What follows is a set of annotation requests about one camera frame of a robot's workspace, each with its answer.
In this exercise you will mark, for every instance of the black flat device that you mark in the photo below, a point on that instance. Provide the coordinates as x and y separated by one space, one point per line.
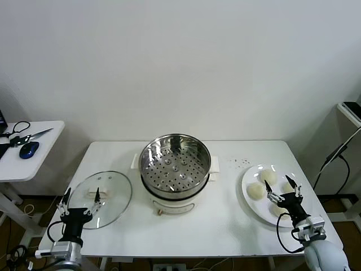
352 108

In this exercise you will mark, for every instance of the white side table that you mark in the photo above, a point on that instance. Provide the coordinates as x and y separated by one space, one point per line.
42 158

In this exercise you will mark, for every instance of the blue computer mouse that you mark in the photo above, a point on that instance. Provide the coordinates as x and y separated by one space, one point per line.
28 150

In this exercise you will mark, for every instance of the white table leg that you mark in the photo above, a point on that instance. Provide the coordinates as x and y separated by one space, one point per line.
103 265
270 265

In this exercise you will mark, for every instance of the white steamed baozi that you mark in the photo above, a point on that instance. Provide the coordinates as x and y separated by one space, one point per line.
268 176
277 211
287 187
255 190

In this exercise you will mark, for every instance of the white electric cooker pot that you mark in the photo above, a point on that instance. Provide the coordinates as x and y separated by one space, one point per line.
172 204

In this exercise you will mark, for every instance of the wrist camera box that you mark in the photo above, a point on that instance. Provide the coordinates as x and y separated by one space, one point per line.
60 249
313 226

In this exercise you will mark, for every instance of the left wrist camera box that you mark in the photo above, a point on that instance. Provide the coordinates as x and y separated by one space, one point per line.
60 249

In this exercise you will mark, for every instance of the perforated steel steamer basket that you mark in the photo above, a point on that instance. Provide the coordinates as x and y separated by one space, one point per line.
169 175

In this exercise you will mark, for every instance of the round glass pot lid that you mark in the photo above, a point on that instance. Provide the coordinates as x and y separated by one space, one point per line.
118 186

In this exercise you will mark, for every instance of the round white plate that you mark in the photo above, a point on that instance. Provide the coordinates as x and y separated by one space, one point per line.
253 209

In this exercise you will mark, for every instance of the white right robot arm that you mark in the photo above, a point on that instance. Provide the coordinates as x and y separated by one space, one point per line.
324 254

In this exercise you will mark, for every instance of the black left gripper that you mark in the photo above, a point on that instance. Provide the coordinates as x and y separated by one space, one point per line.
74 223

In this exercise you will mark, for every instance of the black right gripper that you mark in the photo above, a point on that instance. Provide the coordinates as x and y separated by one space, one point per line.
292 204

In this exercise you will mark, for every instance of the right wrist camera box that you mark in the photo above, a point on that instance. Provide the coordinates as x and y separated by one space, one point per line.
313 226

